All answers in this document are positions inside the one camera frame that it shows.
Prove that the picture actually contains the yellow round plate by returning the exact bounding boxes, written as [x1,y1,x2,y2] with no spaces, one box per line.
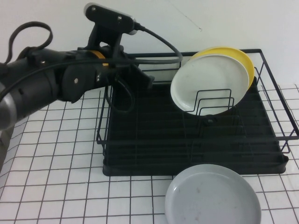
[188,46,256,91]

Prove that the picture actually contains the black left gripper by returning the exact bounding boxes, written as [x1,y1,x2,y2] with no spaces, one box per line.
[100,45,155,91]

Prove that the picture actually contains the dark sleeved cable loop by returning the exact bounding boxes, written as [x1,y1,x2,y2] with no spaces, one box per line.
[5,21,54,64]

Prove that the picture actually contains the grey round plate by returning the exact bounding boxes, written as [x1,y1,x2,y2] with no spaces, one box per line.
[164,164,259,224]

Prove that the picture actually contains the grey camera cable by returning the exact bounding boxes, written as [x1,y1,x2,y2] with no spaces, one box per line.
[133,22,184,65]

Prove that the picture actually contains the black wire dish rack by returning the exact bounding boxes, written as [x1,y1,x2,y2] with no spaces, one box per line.
[96,48,299,164]

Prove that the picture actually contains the black plastic drip tray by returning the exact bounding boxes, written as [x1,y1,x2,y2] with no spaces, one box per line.
[102,79,290,177]

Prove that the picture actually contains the white black-grid tablecloth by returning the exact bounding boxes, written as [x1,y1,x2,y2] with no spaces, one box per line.
[0,85,299,224]

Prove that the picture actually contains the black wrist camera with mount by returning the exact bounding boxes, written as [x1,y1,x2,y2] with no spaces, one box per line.
[83,2,140,56]

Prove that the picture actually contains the black looped cable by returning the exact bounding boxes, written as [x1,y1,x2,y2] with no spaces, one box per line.
[105,74,135,113]

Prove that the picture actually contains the white round plate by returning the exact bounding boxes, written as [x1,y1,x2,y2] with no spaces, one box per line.
[170,55,249,113]

